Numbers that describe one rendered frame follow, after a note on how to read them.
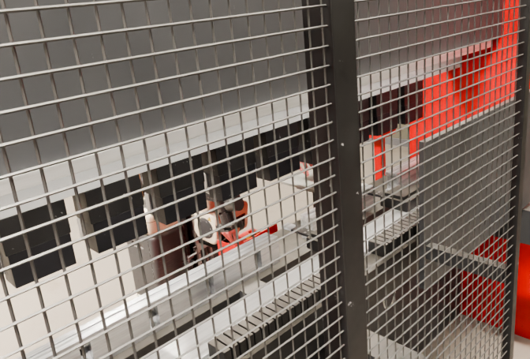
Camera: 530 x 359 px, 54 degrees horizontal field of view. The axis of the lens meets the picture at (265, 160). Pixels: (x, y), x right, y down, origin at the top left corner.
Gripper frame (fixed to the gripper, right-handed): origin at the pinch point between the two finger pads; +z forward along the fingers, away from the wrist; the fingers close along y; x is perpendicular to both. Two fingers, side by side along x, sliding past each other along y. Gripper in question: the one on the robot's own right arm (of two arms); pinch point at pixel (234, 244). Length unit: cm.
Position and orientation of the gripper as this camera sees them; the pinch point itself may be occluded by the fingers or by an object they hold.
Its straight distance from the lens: 219.5
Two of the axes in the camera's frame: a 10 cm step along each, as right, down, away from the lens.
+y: 7.0, -1.0, -7.1
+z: 2.7, 9.5, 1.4
